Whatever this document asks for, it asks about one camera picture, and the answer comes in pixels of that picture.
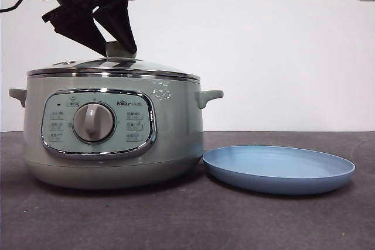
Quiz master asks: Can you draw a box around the pale green electric steamer pot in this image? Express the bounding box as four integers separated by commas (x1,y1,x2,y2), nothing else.
8,73,224,189

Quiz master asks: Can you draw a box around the glass lid with green knob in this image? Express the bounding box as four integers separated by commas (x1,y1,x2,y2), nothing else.
26,41,197,80

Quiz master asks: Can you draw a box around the blue round plate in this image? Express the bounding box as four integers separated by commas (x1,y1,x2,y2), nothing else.
202,145,357,196

